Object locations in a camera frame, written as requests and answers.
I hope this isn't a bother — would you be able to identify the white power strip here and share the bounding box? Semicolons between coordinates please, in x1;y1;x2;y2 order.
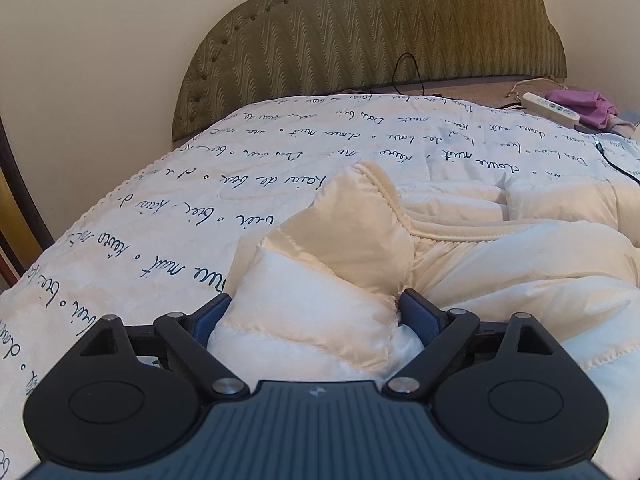
521;91;581;126

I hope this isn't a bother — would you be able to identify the white power cord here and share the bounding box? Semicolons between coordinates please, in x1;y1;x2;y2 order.
505;76;557;102

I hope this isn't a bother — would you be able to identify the white hooded puffer jacket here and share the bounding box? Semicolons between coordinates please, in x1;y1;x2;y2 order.
206;160;640;387

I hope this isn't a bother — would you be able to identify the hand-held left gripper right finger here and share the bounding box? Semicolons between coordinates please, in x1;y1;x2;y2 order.
382;288;572;397

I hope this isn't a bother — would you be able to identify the purple cloth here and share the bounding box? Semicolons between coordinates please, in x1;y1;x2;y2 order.
545;88;632;136

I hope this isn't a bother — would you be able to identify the green padded headboard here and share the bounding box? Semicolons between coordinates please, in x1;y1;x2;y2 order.
171;0;569;142

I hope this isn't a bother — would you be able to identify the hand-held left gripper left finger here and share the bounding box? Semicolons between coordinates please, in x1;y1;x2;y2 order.
75;292;251;402

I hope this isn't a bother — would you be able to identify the dark wooden furniture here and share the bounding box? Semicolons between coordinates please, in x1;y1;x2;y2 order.
0;114;55;281

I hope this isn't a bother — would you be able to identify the white script-printed quilt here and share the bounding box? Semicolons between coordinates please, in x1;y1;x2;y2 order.
0;92;640;480

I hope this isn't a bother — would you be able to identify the black cable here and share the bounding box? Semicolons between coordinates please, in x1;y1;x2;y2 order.
594;141;640;184
392;52;427;95

